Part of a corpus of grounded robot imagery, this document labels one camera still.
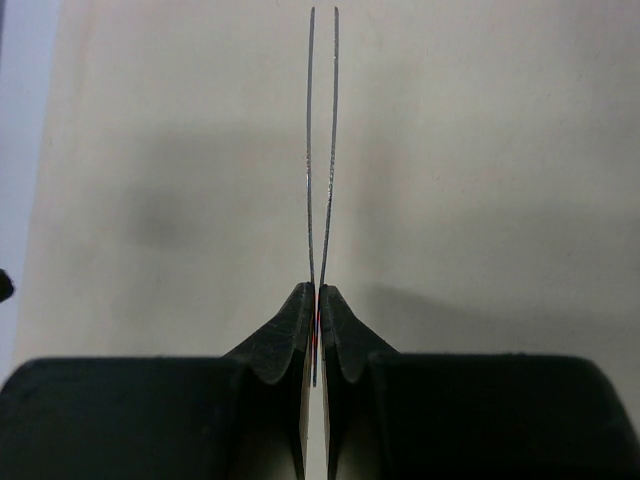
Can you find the thin metal tweezers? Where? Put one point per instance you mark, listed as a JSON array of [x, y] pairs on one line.
[[317, 276]]

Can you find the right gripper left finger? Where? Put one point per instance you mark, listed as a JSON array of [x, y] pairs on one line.
[[242, 415]]

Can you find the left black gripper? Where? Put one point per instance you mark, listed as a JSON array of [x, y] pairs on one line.
[[6, 286]]

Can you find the beige cloth wrap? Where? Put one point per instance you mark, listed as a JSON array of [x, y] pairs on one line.
[[486, 181]]

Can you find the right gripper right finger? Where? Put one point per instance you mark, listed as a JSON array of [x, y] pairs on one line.
[[394, 415]]

